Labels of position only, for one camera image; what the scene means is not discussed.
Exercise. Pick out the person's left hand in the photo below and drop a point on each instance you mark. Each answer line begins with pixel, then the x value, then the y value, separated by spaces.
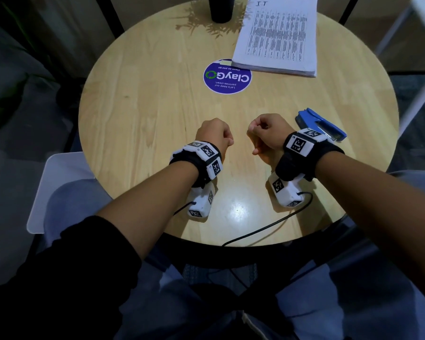
pixel 214 132

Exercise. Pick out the person's right hand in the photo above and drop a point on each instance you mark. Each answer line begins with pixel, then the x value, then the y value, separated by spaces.
pixel 272 130

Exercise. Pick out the blue stapler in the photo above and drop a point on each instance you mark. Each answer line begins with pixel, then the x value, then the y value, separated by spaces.
pixel 311 118

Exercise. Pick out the stack of white printed papers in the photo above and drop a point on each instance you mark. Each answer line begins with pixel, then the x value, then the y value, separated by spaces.
pixel 279 35

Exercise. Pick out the person's right forearm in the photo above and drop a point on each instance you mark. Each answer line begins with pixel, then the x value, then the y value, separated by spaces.
pixel 375 208

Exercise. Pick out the person's left forearm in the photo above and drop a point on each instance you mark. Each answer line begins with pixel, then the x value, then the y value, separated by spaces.
pixel 148 205

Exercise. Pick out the person's grey trousers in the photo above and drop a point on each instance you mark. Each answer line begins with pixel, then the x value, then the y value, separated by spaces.
pixel 322 304

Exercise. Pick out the person's black sleeve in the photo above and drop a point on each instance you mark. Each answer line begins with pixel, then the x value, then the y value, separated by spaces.
pixel 56 286

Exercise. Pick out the black right wristband with markers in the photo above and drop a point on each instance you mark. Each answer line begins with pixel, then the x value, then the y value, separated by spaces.
pixel 304 155

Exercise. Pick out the round purple sticker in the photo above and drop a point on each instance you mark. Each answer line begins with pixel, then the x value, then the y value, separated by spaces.
pixel 226 81

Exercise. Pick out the small potted green plant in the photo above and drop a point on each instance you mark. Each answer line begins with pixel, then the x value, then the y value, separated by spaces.
pixel 221 8

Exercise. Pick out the white metal chair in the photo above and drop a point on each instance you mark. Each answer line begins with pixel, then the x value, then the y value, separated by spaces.
pixel 421 17

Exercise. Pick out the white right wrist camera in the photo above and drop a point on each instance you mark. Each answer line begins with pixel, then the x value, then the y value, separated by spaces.
pixel 287 191

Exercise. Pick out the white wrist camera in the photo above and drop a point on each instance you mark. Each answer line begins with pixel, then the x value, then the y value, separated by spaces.
pixel 287 191
pixel 202 201

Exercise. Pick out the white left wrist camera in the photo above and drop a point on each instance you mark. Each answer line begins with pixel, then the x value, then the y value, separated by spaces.
pixel 202 201

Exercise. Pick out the black partition frame post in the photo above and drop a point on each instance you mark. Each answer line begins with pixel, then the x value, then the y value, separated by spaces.
pixel 349 10
pixel 109 17

